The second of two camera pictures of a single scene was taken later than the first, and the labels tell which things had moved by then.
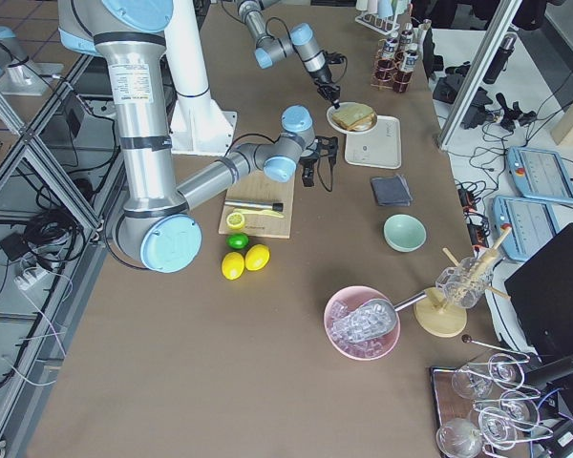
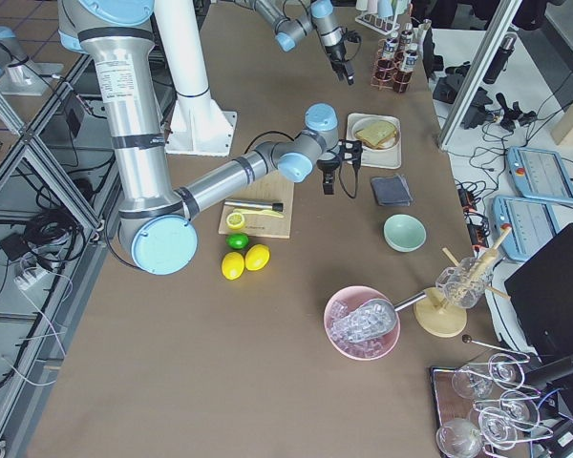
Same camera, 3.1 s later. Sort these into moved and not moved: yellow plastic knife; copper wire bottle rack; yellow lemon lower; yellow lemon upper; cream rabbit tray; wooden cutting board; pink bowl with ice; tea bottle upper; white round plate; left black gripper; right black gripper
Moved: white round plate; right black gripper; left black gripper
Not moved: wooden cutting board; yellow lemon lower; pink bowl with ice; tea bottle upper; copper wire bottle rack; yellow lemon upper; cream rabbit tray; yellow plastic knife
